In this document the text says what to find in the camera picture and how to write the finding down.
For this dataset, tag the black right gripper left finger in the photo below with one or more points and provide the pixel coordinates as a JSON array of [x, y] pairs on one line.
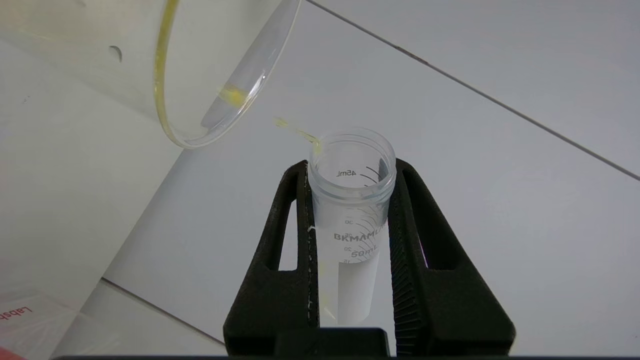
[[270, 300]]

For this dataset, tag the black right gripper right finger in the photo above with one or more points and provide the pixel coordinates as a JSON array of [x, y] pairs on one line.
[[440, 310]]

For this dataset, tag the test tube with yellow liquid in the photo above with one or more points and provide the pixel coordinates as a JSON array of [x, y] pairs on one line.
[[350, 240]]

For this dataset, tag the clear glass beaker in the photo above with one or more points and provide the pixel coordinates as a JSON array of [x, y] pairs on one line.
[[160, 75]]

